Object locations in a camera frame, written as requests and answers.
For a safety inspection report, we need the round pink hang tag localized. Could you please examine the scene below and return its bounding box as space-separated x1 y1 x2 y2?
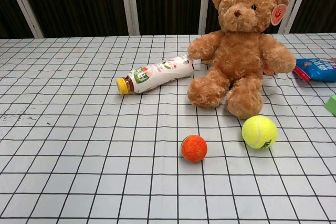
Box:
271 3 287 26

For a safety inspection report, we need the blue snack bag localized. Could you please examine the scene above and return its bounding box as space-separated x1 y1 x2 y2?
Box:
292 58 336 82

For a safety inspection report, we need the brown plush teddy bear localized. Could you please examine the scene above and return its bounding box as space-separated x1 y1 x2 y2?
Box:
186 0 297 120

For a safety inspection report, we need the green block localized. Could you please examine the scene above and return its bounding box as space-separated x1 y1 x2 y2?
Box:
324 94 336 116

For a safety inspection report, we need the small orange ball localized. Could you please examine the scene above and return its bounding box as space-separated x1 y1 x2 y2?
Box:
180 134 208 163

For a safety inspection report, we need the yellow-green tennis ball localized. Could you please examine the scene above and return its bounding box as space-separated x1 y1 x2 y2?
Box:
241 115 278 150

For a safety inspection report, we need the tea bottle with yellow cap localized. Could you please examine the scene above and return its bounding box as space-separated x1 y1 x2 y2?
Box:
116 54 194 95

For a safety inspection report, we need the white frame post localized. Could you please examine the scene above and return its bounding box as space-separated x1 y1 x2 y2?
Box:
119 0 140 36
198 0 213 35
278 0 314 35
4 0 44 38

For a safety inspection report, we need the white checked tablecloth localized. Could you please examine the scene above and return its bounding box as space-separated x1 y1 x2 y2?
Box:
0 32 336 224

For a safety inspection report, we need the orange label tag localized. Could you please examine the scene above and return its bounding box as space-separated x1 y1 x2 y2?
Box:
263 65 277 76

